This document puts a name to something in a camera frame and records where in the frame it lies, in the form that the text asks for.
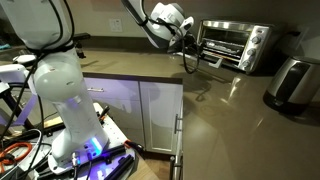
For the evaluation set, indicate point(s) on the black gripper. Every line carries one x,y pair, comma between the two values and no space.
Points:
188,44

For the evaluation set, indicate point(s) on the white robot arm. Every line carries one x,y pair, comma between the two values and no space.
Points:
47,32

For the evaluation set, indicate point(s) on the white lower cabinet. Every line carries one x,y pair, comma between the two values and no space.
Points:
147,109

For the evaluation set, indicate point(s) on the white wall outlet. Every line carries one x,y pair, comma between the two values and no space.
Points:
115,25

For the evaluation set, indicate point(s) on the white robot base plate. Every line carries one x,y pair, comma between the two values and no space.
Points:
113,160

